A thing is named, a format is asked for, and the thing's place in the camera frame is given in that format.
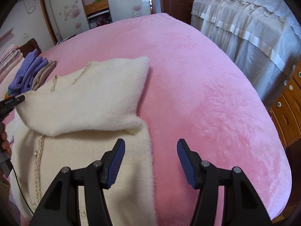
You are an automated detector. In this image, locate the cream fuzzy cardigan sweater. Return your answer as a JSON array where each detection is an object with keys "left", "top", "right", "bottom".
[{"left": 10, "top": 57, "right": 157, "bottom": 225}]

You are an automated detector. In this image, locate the beige knitted folded sweater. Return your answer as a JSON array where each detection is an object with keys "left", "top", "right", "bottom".
[{"left": 31, "top": 61, "right": 57, "bottom": 91}]

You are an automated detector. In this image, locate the purple folded garment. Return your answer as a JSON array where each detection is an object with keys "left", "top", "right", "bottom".
[{"left": 8, "top": 49, "right": 49, "bottom": 96}]

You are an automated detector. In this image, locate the striped folded bedding stack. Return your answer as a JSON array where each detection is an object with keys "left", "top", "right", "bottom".
[{"left": 0, "top": 44, "right": 24, "bottom": 82}]

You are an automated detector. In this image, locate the black cable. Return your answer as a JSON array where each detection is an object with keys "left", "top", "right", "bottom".
[{"left": 10, "top": 162, "right": 36, "bottom": 216}]

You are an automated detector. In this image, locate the orange wooden drawer cabinet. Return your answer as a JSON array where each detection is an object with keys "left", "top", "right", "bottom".
[{"left": 268, "top": 62, "right": 301, "bottom": 148}]

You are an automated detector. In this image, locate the person's left hand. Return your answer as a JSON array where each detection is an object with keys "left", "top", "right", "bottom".
[{"left": 1, "top": 124, "right": 12, "bottom": 156}]

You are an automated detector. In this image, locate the pink fleece bed blanket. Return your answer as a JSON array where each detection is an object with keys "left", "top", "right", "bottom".
[{"left": 42, "top": 13, "right": 292, "bottom": 225}]

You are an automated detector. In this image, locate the floral sliding door wardrobe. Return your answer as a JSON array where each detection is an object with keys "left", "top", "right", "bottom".
[{"left": 40, "top": 0, "right": 155, "bottom": 44}]

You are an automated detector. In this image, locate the grey lace covered bed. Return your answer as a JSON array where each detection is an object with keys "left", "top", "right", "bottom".
[{"left": 191, "top": 0, "right": 300, "bottom": 107}]

